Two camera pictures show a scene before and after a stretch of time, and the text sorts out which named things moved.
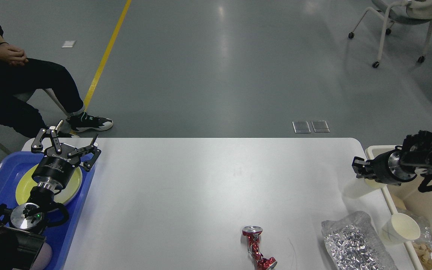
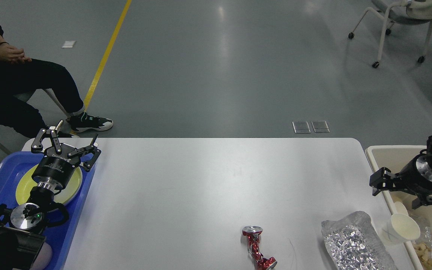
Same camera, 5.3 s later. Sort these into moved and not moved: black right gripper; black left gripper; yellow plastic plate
Moved: black right gripper
Not moved: black left gripper; yellow plastic plate
